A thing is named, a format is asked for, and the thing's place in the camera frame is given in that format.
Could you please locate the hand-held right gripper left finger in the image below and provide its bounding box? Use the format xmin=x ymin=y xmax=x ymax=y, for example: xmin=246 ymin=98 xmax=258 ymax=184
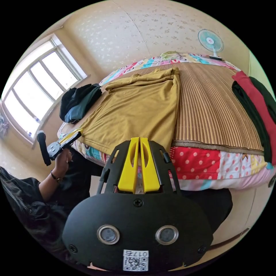
xmin=118 ymin=137 xmax=139 ymax=193

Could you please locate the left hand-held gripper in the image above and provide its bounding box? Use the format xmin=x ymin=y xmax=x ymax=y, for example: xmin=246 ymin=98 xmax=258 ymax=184
xmin=47 ymin=128 xmax=84 ymax=161

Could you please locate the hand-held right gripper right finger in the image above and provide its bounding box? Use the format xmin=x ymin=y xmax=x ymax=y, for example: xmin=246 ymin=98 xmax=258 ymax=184
xmin=139 ymin=137 xmax=161 ymax=193

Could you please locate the yellow long sleeve shirt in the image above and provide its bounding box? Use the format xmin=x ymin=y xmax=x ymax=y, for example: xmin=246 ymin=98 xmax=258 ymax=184
xmin=78 ymin=67 xmax=181 ymax=155

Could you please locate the person's left forearm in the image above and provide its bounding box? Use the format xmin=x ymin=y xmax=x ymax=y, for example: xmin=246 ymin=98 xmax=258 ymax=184
xmin=39 ymin=170 xmax=64 ymax=203

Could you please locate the person's left hand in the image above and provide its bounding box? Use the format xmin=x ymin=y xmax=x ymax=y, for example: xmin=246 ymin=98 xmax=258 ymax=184
xmin=51 ymin=148 xmax=73 ymax=179

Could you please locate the dark blue-black pile of clothes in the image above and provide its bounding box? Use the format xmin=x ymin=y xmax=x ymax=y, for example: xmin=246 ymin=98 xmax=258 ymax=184
xmin=59 ymin=83 xmax=103 ymax=124

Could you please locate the window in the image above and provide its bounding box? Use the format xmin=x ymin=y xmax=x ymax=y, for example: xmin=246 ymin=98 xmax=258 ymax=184
xmin=0 ymin=34 xmax=88 ymax=147

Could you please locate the bed with woven mat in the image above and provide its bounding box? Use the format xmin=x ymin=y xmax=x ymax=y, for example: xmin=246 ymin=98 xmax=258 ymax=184
xmin=57 ymin=51 xmax=276 ymax=191

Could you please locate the person's body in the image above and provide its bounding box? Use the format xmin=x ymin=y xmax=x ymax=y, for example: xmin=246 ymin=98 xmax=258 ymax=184
xmin=0 ymin=147 xmax=234 ymax=268

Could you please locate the red and green pile of clothes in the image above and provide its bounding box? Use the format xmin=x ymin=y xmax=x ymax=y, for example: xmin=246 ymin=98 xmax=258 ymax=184
xmin=231 ymin=70 xmax=276 ymax=167

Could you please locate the teal and white fan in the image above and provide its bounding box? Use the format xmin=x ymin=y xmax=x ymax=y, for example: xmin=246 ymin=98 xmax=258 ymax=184
xmin=198 ymin=29 xmax=225 ymax=61

